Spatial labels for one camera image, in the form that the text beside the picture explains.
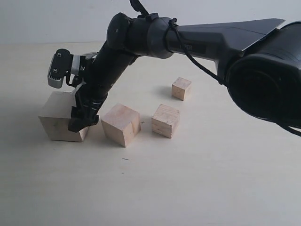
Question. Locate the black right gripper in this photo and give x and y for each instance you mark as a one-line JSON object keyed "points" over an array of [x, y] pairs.
{"points": [[97, 76]]}

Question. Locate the second largest wooden cube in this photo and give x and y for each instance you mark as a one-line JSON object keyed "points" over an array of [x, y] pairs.
{"points": [[121, 124]]}

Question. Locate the third largest wooden cube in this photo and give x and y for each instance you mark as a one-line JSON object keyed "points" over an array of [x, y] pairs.
{"points": [[165, 120]]}

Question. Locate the smallest wooden cube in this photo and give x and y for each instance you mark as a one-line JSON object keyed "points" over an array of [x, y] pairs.
{"points": [[181, 87]]}

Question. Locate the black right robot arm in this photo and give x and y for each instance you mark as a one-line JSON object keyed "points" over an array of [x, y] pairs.
{"points": [[258, 61]]}

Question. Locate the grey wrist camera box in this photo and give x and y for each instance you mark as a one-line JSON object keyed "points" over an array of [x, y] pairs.
{"points": [[64, 65]]}

